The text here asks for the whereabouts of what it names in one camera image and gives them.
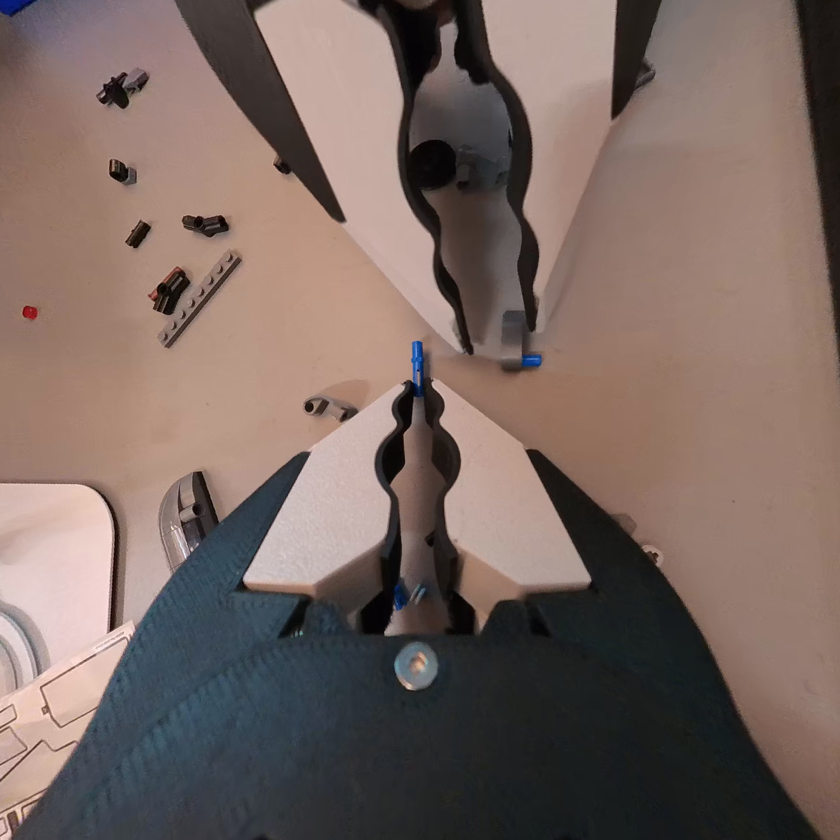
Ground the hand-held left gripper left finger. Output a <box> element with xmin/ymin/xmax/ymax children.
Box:
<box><xmin>243</xmin><ymin>382</ymin><xmax>416</xmax><ymax>621</ymax></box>

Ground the black and brown lego connector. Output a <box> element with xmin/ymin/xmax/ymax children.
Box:
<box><xmin>147</xmin><ymin>266</ymin><xmax>193</xmax><ymax>315</ymax></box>

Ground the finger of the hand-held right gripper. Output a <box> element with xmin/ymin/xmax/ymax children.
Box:
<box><xmin>453</xmin><ymin>0</ymin><xmax>619</xmax><ymax>332</ymax></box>
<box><xmin>253</xmin><ymin>0</ymin><xmax>475</xmax><ymax>355</ymax></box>

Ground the white sticker sheet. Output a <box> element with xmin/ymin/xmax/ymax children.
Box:
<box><xmin>0</xmin><ymin>620</ymin><xmax>137</xmax><ymax>834</ymax></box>

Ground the grey curved lego panel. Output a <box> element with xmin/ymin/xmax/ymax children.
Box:
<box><xmin>157</xmin><ymin>469</ymin><xmax>221</xmax><ymax>572</ymax></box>

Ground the black lego clip piece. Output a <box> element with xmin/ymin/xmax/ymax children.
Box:
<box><xmin>97</xmin><ymin>69</ymin><xmax>151</xmax><ymax>109</ymax></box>

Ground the small grey lego beam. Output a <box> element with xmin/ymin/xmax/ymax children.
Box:
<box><xmin>500</xmin><ymin>310</ymin><xmax>534</xmax><ymax>371</ymax></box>

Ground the black round lego piece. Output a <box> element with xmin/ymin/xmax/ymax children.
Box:
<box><xmin>410</xmin><ymin>139</ymin><xmax>455</xmax><ymax>190</ymax></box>

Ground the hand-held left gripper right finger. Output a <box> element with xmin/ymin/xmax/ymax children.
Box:
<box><xmin>423</xmin><ymin>379</ymin><xmax>593</xmax><ymax>621</ymax></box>

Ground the white magnifier stand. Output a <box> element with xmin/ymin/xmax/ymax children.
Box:
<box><xmin>0</xmin><ymin>483</ymin><xmax>119</xmax><ymax>697</ymax></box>

